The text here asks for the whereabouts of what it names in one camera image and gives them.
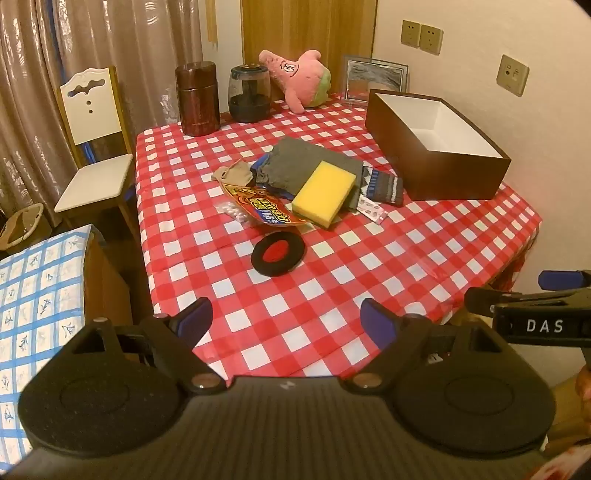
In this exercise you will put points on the yellow sponge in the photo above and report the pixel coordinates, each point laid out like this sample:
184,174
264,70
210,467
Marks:
323,194

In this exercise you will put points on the patterned knit sock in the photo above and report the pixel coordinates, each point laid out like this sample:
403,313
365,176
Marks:
385,187

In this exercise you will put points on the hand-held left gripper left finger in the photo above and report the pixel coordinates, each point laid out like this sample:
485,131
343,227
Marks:
196,316

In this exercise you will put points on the blue white checkered cloth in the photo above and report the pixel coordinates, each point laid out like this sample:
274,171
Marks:
32,295

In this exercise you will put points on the beige curtain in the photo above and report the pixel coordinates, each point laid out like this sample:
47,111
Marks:
32,92

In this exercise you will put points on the black and red round coaster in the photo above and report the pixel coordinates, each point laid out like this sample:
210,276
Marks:
277,254

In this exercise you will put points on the red white checkered tablecloth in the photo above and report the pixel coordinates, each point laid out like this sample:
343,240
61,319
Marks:
351,277

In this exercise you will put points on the grey cloth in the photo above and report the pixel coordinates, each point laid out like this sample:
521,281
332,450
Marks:
295,159

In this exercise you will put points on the white wooden chair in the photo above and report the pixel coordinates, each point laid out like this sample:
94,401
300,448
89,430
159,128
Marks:
92,180

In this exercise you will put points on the pink pill blister pack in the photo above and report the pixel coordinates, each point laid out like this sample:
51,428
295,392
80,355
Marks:
371,210

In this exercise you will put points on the brown cardboard box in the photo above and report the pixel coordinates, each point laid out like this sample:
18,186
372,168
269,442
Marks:
443,170

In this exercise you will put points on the grey and blue sock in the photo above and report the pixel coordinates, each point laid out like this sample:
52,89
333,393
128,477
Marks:
277,191
261,163

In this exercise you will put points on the pink starfish plush toy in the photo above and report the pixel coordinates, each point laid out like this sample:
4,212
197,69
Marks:
300,76

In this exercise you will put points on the brown metal canister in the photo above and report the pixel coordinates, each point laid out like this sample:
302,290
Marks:
197,99

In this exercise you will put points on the clear bag of white pills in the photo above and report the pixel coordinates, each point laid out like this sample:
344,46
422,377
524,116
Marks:
233,212

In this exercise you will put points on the orange snack packet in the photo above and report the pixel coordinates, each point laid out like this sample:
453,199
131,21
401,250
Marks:
263,207

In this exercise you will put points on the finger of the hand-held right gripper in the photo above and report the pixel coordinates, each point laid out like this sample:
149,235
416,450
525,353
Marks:
561,279
482,301

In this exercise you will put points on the beige wall outlet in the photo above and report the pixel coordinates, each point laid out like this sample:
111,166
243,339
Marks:
512,74
411,33
431,39

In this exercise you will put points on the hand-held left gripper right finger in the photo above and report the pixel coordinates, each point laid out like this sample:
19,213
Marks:
376,323

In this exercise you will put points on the wooden door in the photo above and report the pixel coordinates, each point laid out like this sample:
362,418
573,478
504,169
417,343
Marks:
314,27

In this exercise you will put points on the clear picture frame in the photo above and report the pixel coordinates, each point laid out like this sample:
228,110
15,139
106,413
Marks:
374,76

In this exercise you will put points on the beige stocking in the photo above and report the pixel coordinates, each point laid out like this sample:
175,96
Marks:
233,173

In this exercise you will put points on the dark glass jar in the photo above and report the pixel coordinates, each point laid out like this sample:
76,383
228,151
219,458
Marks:
249,94

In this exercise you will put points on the woven basket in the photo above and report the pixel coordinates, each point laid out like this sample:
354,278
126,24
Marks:
21,226

